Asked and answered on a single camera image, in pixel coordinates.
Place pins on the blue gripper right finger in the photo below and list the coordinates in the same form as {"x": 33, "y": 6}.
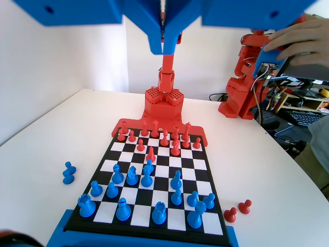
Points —
{"x": 174, "y": 23}

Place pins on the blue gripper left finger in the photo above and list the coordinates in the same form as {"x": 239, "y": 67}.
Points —
{"x": 151, "y": 28}

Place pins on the blue chess bishop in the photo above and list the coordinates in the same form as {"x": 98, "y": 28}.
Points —
{"x": 117, "y": 175}
{"x": 123, "y": 209}

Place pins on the red robot arm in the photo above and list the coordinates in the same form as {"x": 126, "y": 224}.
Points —
{"x": 164, "y": 105}

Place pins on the red chess queen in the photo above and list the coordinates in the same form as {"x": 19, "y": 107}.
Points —
{"x": 154, "y": 128}

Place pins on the red chess bishop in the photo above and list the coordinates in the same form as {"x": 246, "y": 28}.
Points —
{"x": 164, "y": 139}
{"x": 144, "y": 129}

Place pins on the red chess rook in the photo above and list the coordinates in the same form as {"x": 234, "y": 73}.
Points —
{"x": 124, "y": 127}
{"x": 176, "y": 128}

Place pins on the red chess pawn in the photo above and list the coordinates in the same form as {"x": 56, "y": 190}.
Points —
{"x": 197, "y": 143}
{"x": 185, "y": 142}
{"x": 131, "y": 136}
{"x": 244, "y": 206}
{"x": 140, "y": 146}
{"x": 230, "y": 214}
{"x": 120, "y": 135}

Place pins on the blue chess pawn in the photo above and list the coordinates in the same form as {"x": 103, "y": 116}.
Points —
{"x": 96, "y": 189}
{"x": 176, "y": 197}
{"x": 149, "y": 162}
{"x": 192, "y": 199}
{"x": 209, "y": 201}
{"x": 69, "y": 178}
{"x": 68, "y": 166}
{"x": 112, "y": 191}

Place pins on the blue chess queen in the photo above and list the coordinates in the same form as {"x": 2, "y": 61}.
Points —
{"x": 146, "y": 178}

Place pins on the blue chess rook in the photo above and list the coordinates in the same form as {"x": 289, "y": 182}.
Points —
{"x": 158, "y": 213}
{"x": 86, "y": 205}

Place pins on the person's hand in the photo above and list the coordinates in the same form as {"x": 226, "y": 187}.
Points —
{"x": 303, "y": 38}

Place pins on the black monitor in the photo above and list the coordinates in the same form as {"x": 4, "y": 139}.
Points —
{"x": 306, "y": 72}

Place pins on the black white chessboard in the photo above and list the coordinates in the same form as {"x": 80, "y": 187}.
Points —
{"x": 195, "y": 164}

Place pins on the wooden desk shelf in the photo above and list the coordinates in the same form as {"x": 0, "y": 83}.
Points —
{"x": 300, "y": 101}

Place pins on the black keyboard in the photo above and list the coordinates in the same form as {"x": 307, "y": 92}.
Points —
{"x": 306, "y": 118}

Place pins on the yellow object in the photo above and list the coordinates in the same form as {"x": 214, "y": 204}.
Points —
{"x": 324, "y": 92}

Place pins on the person in grey clothing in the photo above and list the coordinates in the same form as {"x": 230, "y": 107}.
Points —
{"x": 320, "y": 154}

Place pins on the dark red blurry object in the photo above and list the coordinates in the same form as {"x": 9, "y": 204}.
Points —
{"x": 13, "y": 239}

